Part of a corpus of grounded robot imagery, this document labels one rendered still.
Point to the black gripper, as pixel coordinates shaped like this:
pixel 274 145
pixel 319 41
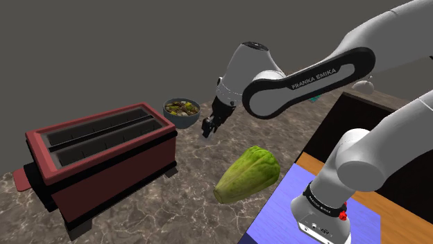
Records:
pixel 223 111

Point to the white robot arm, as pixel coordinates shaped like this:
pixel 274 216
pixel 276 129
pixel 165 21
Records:
pixel 304 84

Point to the grey bowl of food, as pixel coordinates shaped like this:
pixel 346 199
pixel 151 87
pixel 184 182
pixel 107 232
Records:
pixel 182 115

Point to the green lettuce head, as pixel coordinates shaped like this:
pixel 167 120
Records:
pixel 248 175

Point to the small teal object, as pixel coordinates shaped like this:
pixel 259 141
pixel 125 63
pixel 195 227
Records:
pixel 315 98

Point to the red two-slot toaster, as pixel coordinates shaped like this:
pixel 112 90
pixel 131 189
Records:
pixel 111 169

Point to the white rounded object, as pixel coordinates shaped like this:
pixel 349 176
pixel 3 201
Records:
pixel 364 88

